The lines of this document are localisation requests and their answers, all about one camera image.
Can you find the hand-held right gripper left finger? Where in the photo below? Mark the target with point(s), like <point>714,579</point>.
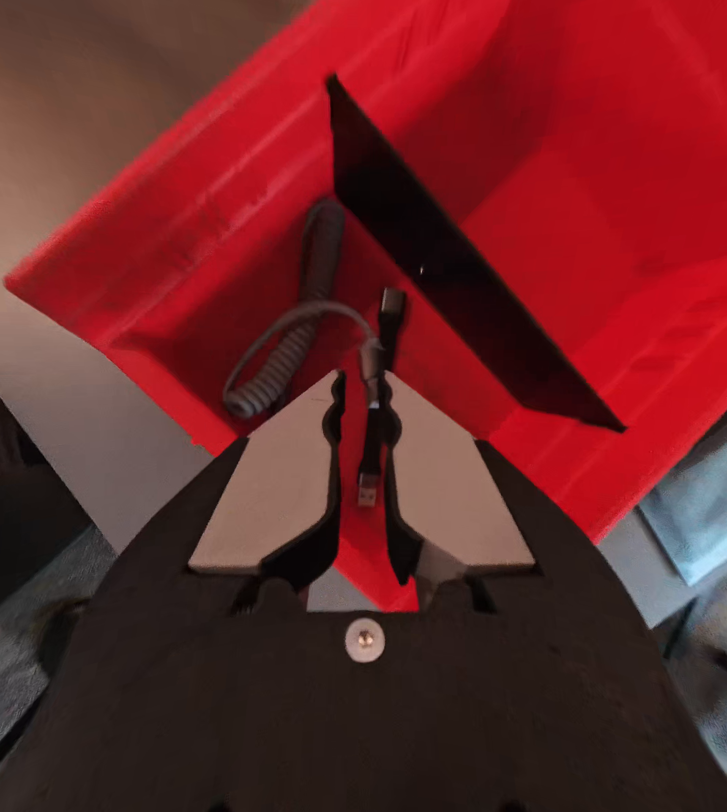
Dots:
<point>275,488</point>

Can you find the red plastic bin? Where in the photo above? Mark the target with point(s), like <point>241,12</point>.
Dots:
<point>592,190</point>

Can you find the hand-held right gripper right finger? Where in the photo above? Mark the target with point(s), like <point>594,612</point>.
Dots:
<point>452,488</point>

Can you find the black bin divider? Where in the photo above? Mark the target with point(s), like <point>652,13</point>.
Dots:
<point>439,254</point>

